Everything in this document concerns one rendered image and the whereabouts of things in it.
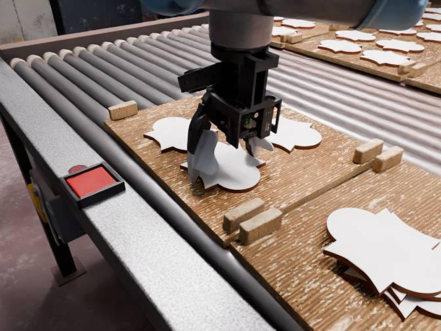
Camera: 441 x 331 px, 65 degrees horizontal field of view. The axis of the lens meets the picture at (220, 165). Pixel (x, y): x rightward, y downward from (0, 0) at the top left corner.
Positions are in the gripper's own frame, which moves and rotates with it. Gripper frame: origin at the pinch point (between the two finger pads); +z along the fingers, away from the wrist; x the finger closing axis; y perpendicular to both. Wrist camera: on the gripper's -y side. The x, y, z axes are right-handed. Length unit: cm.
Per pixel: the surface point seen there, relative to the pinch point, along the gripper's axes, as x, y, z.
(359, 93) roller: 49, -9, 3
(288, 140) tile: 14.2, 0.5, 0.0
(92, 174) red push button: -17.1, -12.1, 2.4
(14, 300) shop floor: -44, -76, 100
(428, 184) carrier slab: 23.1, 21.5, -0.6
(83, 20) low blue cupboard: 114, -459, 101
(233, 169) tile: 0.5, 2.2, -0.4
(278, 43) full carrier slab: 60, -50, 5
